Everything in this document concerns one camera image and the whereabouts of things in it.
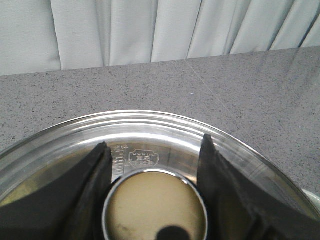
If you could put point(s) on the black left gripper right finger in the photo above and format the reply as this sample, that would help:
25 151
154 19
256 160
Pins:
237 209

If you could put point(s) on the white curtain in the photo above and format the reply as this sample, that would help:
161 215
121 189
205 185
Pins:
48 35

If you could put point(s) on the pale green electric cooking pot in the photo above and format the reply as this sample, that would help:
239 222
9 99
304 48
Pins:
28 167

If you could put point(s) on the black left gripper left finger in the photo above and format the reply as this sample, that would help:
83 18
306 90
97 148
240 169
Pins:
69 208

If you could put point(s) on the glass pot lid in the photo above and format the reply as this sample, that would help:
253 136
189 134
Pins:
147 203

